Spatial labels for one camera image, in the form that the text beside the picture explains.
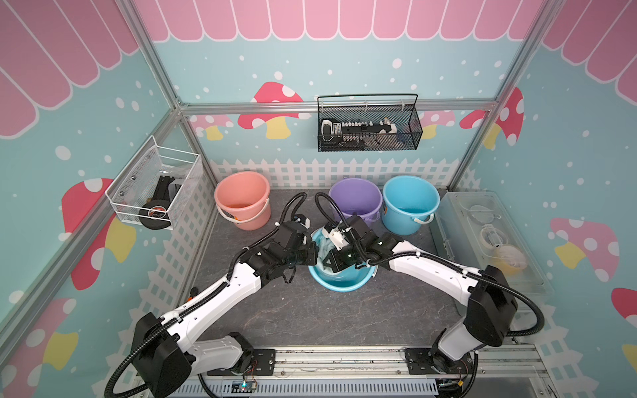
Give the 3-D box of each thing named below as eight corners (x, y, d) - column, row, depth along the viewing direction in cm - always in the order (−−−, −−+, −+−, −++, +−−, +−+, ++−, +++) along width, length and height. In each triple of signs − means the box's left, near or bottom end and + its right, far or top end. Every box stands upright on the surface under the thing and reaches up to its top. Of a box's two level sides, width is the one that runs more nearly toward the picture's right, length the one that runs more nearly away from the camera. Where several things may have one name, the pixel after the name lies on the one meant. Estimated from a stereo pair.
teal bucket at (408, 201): (379, 244, 103) (388, 217, 89) (373, 205, 117) (380, 176, 102) (430, 244, 103) (447, 217, 89) (418, 205, 117) (431, 176, 102)
